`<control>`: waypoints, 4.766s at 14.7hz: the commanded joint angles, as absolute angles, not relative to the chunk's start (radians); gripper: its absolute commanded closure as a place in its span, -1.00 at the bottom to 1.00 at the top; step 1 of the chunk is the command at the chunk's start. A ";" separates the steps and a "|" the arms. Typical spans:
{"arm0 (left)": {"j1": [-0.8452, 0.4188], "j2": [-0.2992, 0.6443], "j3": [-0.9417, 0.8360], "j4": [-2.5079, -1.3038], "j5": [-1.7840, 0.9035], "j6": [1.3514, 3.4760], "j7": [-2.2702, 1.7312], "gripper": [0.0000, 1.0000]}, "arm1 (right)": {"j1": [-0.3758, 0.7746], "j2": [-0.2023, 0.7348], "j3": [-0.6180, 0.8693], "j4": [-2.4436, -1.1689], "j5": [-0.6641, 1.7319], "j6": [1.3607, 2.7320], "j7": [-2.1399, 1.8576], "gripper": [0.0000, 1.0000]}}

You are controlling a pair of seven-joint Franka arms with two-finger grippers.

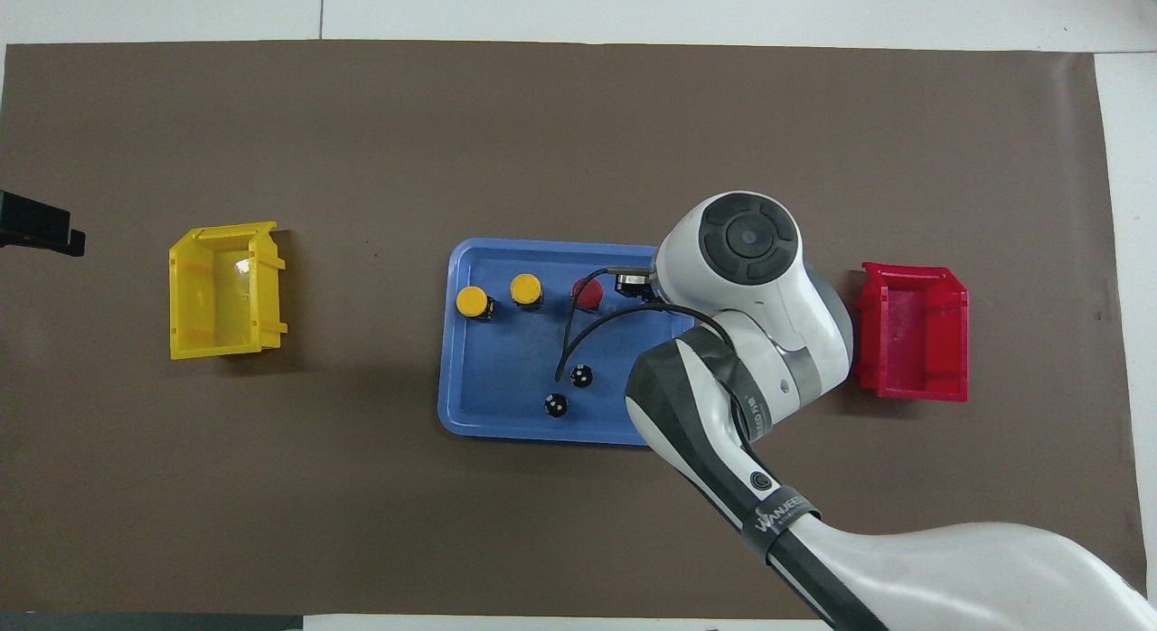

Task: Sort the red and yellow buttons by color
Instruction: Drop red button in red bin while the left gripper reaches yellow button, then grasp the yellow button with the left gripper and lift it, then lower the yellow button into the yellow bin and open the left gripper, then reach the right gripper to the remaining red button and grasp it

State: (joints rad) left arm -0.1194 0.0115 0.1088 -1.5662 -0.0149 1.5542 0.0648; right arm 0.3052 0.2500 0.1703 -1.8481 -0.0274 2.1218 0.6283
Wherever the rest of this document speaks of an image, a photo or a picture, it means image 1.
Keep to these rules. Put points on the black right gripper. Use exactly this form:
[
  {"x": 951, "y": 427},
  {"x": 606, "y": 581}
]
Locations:
[{"x": 631, "y": 284}]

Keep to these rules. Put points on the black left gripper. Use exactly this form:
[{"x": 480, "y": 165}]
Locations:
[{"x": 32, "y": 218}]

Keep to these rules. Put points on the red push button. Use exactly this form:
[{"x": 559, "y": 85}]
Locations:
[{"x": 592, "y": 295}]

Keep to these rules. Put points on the yellow push button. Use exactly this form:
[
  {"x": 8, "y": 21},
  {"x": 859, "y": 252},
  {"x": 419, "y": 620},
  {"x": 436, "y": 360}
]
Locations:
[
  {"x": 525, "y": 289},
  {"x": 472, "y": 301}
]

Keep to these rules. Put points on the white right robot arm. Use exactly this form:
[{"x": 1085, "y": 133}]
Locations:
[{"x": 949, "y": 568}]

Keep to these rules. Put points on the small black cylinder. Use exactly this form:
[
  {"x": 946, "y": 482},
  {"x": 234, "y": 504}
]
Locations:
[
  {"x": 581, "y": 376},
  {"x": 556, "y": 405}
]

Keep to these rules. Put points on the yellow plastic bin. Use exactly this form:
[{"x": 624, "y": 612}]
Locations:
[{"x": 203, "y": 296}]

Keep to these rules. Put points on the blue plastic tray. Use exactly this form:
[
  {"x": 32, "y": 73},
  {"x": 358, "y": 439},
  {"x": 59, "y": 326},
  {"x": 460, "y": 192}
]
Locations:
[{"x": 506, "y": 387}]

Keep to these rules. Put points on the brown table mat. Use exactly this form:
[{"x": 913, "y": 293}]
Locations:
[{"x": 578, "y": 116}]

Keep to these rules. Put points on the red plastic bin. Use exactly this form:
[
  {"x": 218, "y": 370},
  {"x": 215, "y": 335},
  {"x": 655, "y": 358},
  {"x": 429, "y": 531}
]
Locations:
[{"x": 913, "y": 342}]

